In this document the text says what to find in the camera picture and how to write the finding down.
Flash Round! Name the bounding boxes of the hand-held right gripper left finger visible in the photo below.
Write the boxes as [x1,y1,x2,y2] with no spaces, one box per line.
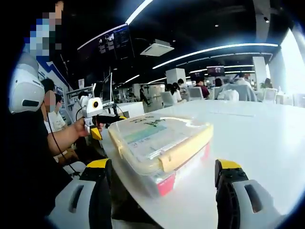
[46,158,113,229]

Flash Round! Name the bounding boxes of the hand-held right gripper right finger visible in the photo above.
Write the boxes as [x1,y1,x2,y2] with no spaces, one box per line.
[214,159,287,229]

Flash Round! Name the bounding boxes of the clear plastic storage box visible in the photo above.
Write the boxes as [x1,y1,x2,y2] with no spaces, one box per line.
[108,114,214,198]

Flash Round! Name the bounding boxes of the red medicine box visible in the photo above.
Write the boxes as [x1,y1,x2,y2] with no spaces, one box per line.
[154,142,212,198]

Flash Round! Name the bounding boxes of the clear lid with yellow clips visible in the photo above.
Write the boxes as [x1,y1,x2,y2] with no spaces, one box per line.
[108,114,214,174]

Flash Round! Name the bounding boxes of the person's left hand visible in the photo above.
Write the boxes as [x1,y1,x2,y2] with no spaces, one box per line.
[73,118,92,138]

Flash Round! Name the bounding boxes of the computer monitor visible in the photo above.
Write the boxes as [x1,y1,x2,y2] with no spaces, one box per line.
[102,73,114,103]

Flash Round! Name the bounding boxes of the white cabinet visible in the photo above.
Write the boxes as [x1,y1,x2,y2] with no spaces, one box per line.
[114,101,145,117]

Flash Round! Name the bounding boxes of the white office chair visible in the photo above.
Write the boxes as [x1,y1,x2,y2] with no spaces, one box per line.
[160,91,174,108]
[189,86,204,101]

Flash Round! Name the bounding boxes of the white worn chest device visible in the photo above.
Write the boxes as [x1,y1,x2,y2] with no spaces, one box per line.
[9,52,46,115]

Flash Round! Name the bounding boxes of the person's black shirt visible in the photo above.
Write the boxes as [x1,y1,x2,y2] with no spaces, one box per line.
[6,104,83,220]

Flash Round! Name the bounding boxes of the ceiling air conditioner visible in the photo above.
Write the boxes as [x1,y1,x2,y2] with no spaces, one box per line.
[140,39,175,57]

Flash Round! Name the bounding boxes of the white plastic bag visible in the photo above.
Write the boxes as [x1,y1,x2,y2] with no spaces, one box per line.
[218,89,240,101]

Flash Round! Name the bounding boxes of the straight ceiling light strip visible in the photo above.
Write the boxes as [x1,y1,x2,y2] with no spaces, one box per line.
[125,0,154,25]

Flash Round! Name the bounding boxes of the chair with grey jacket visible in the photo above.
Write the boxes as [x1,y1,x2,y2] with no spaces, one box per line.
[218,83,258,103]

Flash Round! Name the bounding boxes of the hanging screen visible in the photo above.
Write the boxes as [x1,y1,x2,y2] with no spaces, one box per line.
[206,66,226,77]

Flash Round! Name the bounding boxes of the curved ceiling light strip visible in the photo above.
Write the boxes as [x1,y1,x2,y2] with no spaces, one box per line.
[152,42,279,70]

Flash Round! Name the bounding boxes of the large bright window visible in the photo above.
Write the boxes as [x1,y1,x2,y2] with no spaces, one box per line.
[280,28,305,96]

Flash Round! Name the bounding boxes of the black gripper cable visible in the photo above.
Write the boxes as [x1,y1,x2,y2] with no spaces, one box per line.
[43,100,83,176]

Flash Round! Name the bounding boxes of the blue white wall poster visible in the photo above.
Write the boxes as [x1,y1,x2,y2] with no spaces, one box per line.
[38,61,71,96]

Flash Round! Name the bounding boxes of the black wall display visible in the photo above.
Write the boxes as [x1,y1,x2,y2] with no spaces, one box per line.
[97,23,132,60]

